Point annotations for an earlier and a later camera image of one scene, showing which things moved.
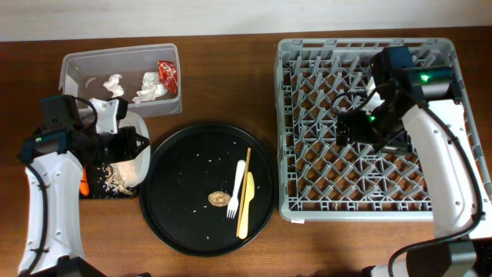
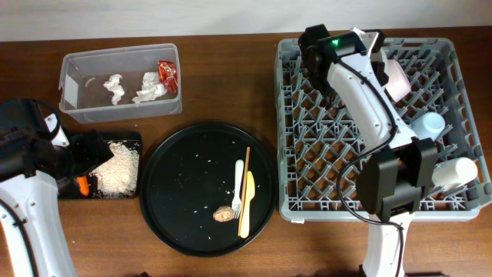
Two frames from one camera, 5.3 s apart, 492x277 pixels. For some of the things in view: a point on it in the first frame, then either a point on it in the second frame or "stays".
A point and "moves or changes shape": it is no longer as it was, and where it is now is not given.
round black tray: x=184 y=167 stays
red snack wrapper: x=167 y=74 stays
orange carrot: x=84 y=185 stays
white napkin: x=151 y=88 stays
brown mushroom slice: x=219 y=198 → x=224 y=214
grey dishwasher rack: x=319 y=181 stays
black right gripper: x=400 y=141 → x=377 y=68
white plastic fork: x=234 y=201 moves or changes shape
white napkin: x=113 y=85 stays
